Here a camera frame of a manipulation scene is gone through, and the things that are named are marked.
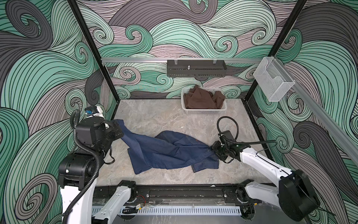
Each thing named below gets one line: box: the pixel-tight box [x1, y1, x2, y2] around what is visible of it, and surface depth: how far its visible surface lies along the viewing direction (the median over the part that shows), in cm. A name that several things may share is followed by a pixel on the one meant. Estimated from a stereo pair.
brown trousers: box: [183, 84, 226, 110], surface depth 113 cm
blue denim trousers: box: [115, 119, 220, 175], surface depth 83 cm
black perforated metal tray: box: [166, 59, 228, 77], surface depth 97 cm
